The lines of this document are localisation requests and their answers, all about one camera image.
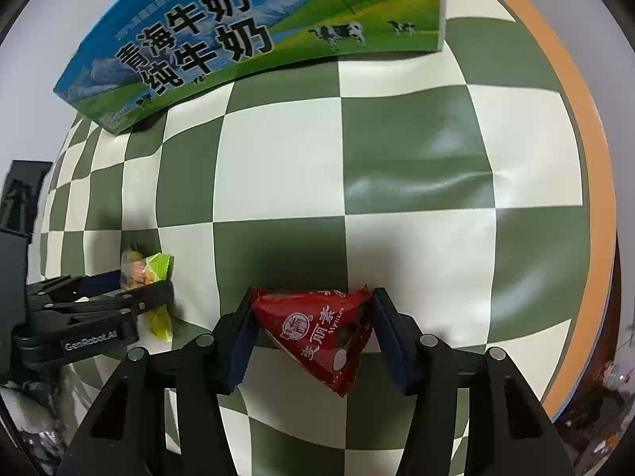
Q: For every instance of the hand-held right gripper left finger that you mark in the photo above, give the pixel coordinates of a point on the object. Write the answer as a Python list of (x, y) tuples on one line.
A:
[(240, 347)]

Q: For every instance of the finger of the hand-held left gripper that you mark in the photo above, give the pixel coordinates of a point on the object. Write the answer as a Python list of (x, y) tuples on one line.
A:
[(144, 300), (99, 282)]

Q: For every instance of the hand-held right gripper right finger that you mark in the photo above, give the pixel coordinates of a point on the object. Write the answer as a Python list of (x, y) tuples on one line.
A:
[(397, 347)]

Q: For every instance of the green yellow candy packet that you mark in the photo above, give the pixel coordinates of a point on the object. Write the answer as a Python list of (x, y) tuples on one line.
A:
[(158, 265)]

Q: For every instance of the red snack packet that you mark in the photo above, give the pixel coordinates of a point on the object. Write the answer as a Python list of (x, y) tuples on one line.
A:
[(317, 337)]

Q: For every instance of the cardboard box with blue print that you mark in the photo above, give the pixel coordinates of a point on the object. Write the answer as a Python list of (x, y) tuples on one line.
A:
[(297, 20)]

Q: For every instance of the crumpled plastic bag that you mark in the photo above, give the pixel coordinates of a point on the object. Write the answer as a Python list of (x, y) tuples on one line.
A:
[(30, 416)]

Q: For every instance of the dark grey case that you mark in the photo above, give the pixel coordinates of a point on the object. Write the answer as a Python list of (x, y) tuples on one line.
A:
[(12, 282)]

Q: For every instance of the black box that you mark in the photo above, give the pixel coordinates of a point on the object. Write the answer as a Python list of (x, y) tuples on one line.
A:
[(25, 193)]

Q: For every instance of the orange-edged table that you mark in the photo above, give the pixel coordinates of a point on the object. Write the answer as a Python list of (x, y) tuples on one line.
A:
[(595, 158)]

